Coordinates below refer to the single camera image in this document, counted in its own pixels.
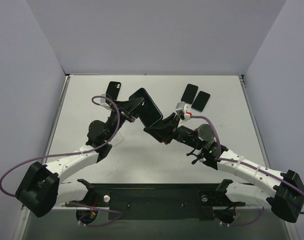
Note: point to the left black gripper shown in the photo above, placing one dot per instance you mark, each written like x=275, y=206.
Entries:
x=122, y=110

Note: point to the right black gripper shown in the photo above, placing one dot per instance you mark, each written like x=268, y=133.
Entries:
x=170, y=130

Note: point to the black phone clear case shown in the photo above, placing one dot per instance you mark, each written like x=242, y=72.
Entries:
x=200, y=101

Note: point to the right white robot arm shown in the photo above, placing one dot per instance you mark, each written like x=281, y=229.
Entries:
x=282, y=192

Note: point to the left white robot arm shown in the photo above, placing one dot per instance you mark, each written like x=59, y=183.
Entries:
x=43, y=185

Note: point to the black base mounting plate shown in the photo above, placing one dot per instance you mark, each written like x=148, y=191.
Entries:
x=166, y=201

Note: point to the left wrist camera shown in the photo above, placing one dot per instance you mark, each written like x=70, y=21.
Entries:
x=105, y=101

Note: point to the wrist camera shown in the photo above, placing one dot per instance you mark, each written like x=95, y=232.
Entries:
x=183, y=111
x=105, y=101

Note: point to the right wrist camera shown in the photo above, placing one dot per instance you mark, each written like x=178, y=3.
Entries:
x=183, y=111

